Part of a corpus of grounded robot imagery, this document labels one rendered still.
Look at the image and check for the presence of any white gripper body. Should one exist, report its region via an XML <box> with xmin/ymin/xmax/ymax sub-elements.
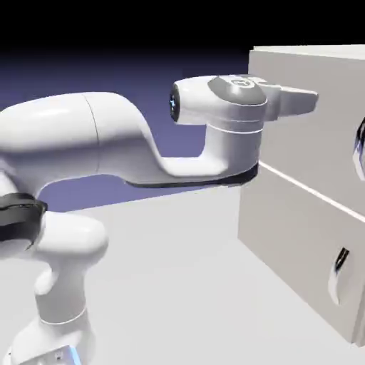
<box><xmin>277</xmin><ymin>84</ymin><xmax>319</xmax><ymax>120</ymax></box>

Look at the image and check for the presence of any white cabinet door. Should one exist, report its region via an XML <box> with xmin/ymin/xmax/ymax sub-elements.
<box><xmin>237</xmin><ymin>165</ymin><xmax>365</xmax><ymax>341</ymax></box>
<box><xmin>248</xmin><ymin>50</ymin><xmax>365</xmax><ymax>217</ymax></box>

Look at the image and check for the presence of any white cabinet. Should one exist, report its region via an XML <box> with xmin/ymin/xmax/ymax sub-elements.
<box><xmin>237</xmin><ymin>44</ymin><xmax>365</xmax><ymax>348</ymax></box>

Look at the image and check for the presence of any shiny curved metal handle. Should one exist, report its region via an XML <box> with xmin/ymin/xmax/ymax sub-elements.
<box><xmin>352</xmin><ymin>115</ymin><xmax>365</xmax><ymax>181</ymax></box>
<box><xmin>327</xmin><ymin>247</ymin><xmax>351</xmax><ymax>306</ymax></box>

